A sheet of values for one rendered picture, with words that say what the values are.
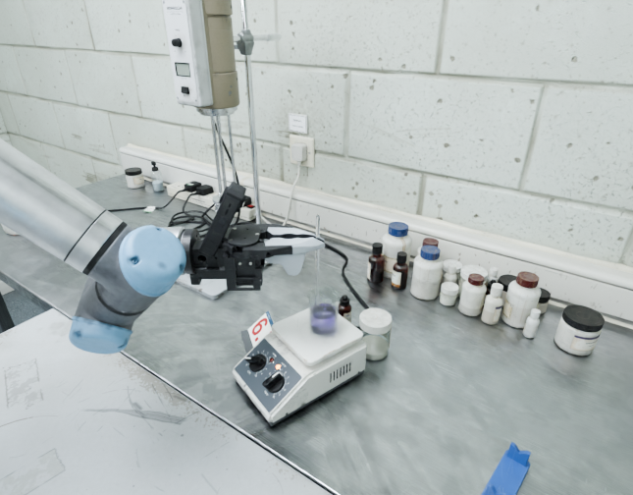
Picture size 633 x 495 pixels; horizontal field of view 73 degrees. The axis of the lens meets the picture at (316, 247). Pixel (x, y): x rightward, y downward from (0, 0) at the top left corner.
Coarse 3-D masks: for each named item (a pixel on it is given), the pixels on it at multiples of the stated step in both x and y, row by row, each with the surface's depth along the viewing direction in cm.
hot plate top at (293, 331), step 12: (300, 312) 78; (276, 324) 75; (288, 324) 75; (300, 324) 75; (348, 324) 75; (288, 336) 72; (300, 336) 72; (312, 336) 72; (336, 336) 72; (348, 336) 72; (360, 336) 72; (300, 348) 69; (312, 348) 69; (324, 348) 69; (336, 348) 69; (312, 360) 67
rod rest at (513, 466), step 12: (504, 456) 61; (516, 456) 60; (528, 456) 58; (504, 468) 59; (516, 468) 59; (528, 468) 59; (492, 480) 58; (504, 480) 58; (516, 480) 58; (492, 492) 54; (504, 492) 56; (516, 492) 56
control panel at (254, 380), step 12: (264, 348) 73; (276, 360) 71; (240, 372) 72; (252, 372) 71; (264, 372) 70; (288, 372) 68; (252, 384) 70; (288, 384) 67; (264, 396) 67; (276, 396) 66
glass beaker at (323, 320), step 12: (324, 288) 73; (336, 288) 71; (312, 300) 72; (324, 300) 74; (336, 300) 72; (312, 312) 70; (324, 312) 69; (336, 312) 70; (312, 324) 71; (324, 324) 70; (336, 324) 71; (324, 336) 71
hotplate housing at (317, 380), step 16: (272, 336) 75; (288, 352) 71; (352, 352) 72; (304, 368) 68; (320, 368) 68; (336, 368) 70; (352, 368) 73; (240, 384) 72; (304, 384) 66; (320, 384) 69; (336, 384) 72; (256, 400) 68; (288, 400) 66; (304, 400) 68; (272, 416) 65
